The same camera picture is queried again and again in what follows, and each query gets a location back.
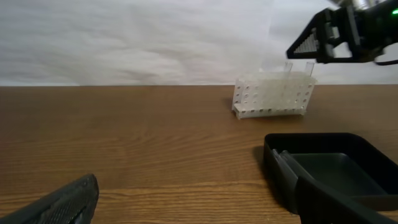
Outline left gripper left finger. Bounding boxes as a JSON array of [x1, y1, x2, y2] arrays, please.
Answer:
[[0, 174, 100, 224]]

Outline white test tube rack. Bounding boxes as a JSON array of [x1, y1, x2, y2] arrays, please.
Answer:
[[231, 70, 318, 120]]

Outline black cable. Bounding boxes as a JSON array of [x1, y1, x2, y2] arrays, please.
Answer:
[[374, 58, 398, 67]]

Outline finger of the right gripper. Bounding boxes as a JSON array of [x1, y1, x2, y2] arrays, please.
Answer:
[[285, 8, 336, 63]]

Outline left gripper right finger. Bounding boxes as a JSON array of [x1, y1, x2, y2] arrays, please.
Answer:
[[294, 175, 398, 224]]

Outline black tray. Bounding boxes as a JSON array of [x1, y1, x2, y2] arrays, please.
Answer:
[[263, 133, 398, 215]]

